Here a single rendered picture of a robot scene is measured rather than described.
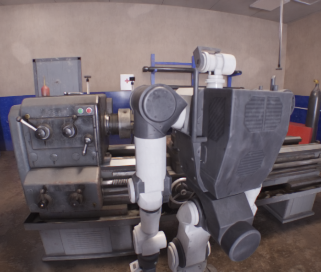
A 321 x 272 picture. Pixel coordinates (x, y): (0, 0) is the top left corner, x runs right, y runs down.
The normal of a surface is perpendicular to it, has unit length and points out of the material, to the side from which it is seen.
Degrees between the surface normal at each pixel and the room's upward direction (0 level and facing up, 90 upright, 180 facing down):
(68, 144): 90
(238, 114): 90
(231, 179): 105
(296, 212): 90
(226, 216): 45
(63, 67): 90
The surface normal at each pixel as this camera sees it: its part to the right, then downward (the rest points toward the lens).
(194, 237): 0.31, 0.40
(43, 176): 0.10, -0.70
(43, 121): 0.18, 0.24
